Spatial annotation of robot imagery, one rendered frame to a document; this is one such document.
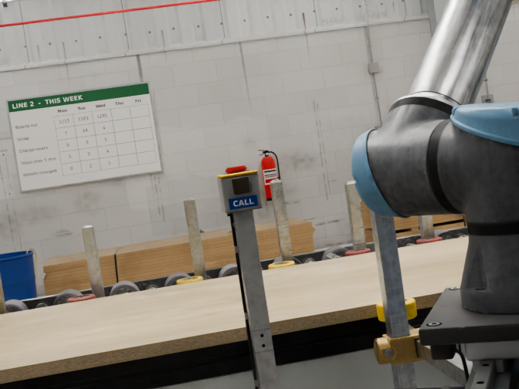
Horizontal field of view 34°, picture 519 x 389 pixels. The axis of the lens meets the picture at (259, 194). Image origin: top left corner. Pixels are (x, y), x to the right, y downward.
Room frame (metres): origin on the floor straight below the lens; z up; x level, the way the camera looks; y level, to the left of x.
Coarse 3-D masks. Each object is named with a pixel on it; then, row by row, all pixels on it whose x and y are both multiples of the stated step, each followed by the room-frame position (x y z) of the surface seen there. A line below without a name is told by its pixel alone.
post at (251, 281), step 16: (240, 224) 1.52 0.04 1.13; (240, 240) 1.52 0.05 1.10; (256, 240) 1.52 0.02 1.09; (240, 256) 1.52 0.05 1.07; (256, 256) 1.52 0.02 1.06; (240, 272) 1.53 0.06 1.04; (256, 272) 1.52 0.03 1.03; (240, 288) 1.53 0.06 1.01; (256, 288) 1.52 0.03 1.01; (256, 304) 1.52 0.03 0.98; (256, 320) 1.52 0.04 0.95; (256, 336) 1.52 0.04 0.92; (256, 352) 1.52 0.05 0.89; (272, 352) 1.52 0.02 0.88; (256, 368) 1.53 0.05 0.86; (272, 368) 1.52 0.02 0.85; (256, 384) 1.53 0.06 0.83; (272, 384) 1.52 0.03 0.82
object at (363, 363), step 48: (288, 336) 1.75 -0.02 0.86; (336, 336) 1.76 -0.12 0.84; (0, 384) 1.67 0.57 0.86; (48, 384) 1.68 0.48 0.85; (96, 384) 1.69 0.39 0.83; (144, 384) 1.70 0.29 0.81; (192, 384) 1.72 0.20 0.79; (240, 384) 1.73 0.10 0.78; (288, 384) 1.74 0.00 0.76; (336, 384) 1.76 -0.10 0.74; (384, 384) 1.77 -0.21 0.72; (432, 384) 1.79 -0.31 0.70
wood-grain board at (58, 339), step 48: (192, 288) 2.32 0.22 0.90; (288, 288) 2.09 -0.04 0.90; (336, 288) 1.99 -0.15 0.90; (432, 288) 1.82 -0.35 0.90; (0, 336) 2.02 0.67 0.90; (48, 336) 1.92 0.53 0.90; (96, 336) 1.84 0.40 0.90; (144, 336) 1.76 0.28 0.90; (192, 336) 1.69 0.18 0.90; (240, 336) 1.70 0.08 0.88
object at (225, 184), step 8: (216, 176) 1.56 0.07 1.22; (224, 176) 1.50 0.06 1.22; (232, 176) 1.50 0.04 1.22; (240, 176) 1.50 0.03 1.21; (248, 176) 1.50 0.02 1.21; (256, 176) 1.51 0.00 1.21; (224, 184) 1.50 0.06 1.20; (256, 184) 1.51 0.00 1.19; (224, 192) 1.50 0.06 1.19; (232, 192) 1.50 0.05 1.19; (256, 192) 1.51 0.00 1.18; (224, 200) 1.50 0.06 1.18; (224, 208) 1.50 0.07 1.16; (240, 208) 1.50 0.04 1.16; (248, 208) 1.50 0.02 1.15; (256, 208) 1.51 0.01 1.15
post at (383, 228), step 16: (384, 224) 1.55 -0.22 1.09; (384, 240) 1.55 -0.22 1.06; (384, 256) 1.55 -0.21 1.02; (384, 272) 1.55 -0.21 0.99; (400, 272) 1.56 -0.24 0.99; (384, 288) 1.56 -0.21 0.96; (400, 288) 1.56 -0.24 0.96; (384, 304) 1.57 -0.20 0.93; (400, 304) 1.55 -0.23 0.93; (400, 320) 1.55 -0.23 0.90; (400, 336) 1.55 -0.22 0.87; (400, 368) 1.55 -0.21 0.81; (400, 384) 1.55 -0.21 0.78; (416, 384) 1.56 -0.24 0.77
